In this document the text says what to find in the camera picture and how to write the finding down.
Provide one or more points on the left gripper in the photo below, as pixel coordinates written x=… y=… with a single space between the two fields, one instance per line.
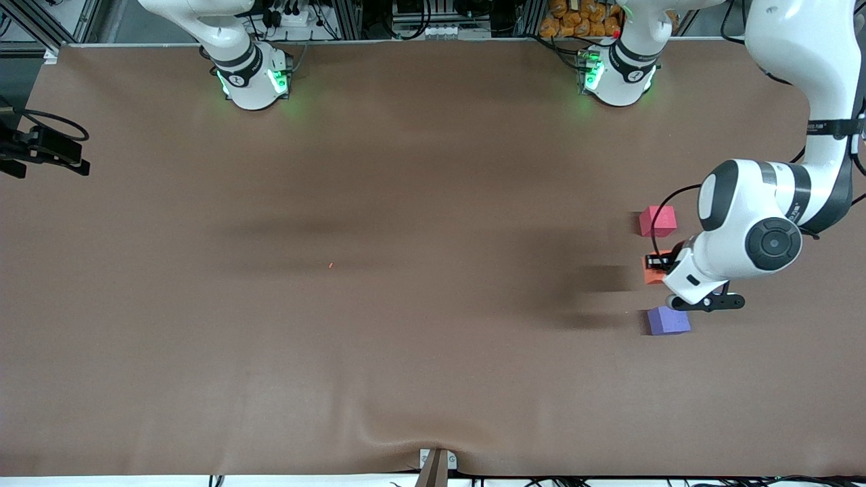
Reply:
x=657 y=261

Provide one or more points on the orange foam block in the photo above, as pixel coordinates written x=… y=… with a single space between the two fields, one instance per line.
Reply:
x=653 y=276

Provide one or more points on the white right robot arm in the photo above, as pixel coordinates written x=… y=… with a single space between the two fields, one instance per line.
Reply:
x=252 y=88

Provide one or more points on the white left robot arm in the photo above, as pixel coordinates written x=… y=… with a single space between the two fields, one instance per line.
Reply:
x=751 y=223

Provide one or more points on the red foam block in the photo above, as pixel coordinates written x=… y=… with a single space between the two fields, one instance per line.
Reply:
x=657 y=221

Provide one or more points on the purple foam block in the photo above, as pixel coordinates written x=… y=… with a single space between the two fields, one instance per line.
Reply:
x=668 y=321

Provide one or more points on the bag of orange items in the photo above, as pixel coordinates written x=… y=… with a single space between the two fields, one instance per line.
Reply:
x=578 y=19

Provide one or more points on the large fabric table cover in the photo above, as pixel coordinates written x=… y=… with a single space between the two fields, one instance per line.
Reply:
x=406 y=338

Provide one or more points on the white power strip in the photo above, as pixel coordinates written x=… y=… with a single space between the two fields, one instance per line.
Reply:
x=291 y=16

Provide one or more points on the white connector block row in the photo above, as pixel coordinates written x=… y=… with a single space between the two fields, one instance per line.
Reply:
x=443 y=30

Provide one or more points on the aluminium frame corner bracket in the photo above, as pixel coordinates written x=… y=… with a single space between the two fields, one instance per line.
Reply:
x=51 y=55

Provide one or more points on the metal table clamp bracket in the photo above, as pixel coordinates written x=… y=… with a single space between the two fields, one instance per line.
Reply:
x=437 y=465

